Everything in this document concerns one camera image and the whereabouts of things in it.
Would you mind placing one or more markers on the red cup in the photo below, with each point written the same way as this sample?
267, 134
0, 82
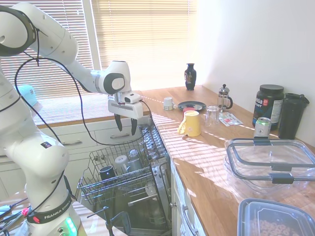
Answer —
188, 109

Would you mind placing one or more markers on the black clamp stand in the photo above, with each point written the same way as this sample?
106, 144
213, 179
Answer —
110, 222

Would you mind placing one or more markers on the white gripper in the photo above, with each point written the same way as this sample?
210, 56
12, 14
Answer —
128, 110

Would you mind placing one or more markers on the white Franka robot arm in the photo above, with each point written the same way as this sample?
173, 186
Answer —
49, 41

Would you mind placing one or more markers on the pink plastic clip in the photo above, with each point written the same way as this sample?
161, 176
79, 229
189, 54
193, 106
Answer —
24, 212

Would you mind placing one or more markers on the teal baseball cap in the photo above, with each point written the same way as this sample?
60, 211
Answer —
26, 94

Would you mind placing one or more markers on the small white labelled cup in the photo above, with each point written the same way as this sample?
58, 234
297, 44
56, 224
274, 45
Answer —
168, 102

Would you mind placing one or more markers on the dark blue painted vase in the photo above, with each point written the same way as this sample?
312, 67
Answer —
190, 77

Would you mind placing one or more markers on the black plate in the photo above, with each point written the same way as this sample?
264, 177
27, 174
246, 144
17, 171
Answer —
195, 105

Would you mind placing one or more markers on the wide window blind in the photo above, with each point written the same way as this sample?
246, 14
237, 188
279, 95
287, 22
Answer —
147, 37

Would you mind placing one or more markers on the clear container grey-rimmed lid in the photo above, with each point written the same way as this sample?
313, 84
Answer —
283, 147

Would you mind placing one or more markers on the narrow window blind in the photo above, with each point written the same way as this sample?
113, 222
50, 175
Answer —
83, 29

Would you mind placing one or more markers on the clear drinking glass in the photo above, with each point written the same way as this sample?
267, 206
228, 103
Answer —
212, 117

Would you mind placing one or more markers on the black protein powder tub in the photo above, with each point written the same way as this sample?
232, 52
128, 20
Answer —
268, 108

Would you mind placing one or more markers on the yellow mug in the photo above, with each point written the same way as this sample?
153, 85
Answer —
193, 124

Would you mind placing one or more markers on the white ceramic mug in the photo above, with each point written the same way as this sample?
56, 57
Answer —
120, 164

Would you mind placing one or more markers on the black shaker bottle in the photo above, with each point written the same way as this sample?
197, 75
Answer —
291, 118

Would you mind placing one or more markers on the printed paper leaflet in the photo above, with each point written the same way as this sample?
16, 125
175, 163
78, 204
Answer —
230, 119

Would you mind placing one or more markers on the white under-counter cabinet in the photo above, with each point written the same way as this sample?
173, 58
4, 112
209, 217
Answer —
182, 194

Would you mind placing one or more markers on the round metal cabinet knob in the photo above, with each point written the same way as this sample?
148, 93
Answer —
173, 204

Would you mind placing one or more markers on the black mug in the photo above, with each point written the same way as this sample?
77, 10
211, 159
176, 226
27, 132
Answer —
107, 173

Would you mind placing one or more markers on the glass french press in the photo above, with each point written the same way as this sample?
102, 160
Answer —
224, 100

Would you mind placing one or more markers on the silver green drink can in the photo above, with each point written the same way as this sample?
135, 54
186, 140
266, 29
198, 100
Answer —
262, 129

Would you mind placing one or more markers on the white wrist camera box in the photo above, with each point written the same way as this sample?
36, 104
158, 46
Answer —
132, 98

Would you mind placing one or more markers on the grey-lidded container with cereal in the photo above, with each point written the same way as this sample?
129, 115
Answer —
270, 226

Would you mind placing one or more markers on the white drawer cabinet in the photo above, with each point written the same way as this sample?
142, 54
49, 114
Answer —
98, 134

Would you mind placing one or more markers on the clear plastic container with lid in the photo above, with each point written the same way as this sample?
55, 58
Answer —
246, 186

